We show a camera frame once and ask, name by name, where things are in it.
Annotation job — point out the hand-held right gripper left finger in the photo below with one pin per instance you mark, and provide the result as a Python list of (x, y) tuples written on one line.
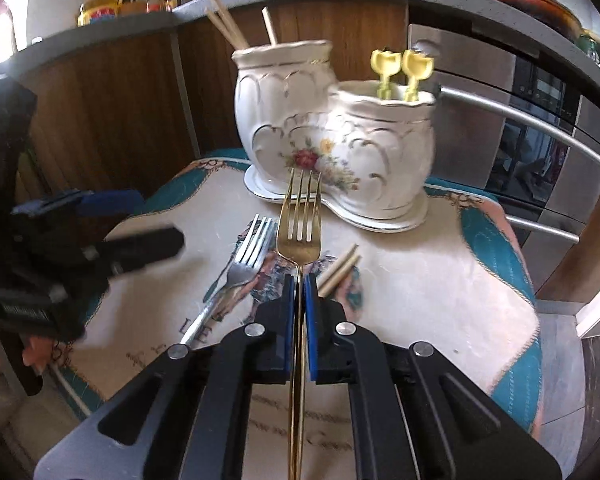
[(289, 330)]

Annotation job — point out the gold fork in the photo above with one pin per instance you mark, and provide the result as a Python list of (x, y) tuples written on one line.
[(300, 252)]

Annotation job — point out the printed teal border tablecloth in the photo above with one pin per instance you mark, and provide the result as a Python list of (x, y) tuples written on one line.
[(405, 285)]

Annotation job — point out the yellow cooking oil jug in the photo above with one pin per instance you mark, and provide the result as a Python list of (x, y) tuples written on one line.
[(97, 10)]

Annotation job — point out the silver fork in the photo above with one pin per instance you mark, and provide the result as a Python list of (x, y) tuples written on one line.
[(245, 260)]

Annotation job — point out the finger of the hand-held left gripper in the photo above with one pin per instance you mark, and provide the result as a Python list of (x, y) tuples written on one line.
[(110, 202), (145, 250)]

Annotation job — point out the wooden chopstick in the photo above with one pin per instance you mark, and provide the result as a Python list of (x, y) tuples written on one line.
[(345, 277), (224, 29), (270, 25), (337, 267), (229, 19)]

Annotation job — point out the white floral ceramic utensil holder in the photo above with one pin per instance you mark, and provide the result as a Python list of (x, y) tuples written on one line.
[(300, 105)]

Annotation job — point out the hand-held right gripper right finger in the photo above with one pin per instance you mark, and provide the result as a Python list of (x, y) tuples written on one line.
[(310, 330)]

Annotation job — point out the wooden base cabinet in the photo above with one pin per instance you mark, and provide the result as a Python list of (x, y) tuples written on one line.
[(130, 110)]

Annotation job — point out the stainless steel built-in oven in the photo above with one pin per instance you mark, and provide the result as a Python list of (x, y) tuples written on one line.
[(475, 110)]

